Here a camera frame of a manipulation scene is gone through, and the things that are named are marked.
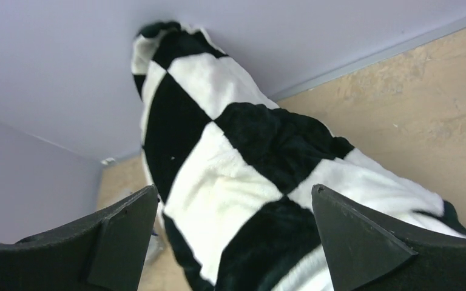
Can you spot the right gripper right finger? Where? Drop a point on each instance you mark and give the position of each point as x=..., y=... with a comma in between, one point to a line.
x=369, y=250

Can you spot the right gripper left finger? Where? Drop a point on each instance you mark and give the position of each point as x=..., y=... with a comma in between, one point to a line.
x=101, y=251

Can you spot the black white checkered pillowcase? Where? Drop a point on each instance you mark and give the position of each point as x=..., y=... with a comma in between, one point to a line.
x=234, y=171

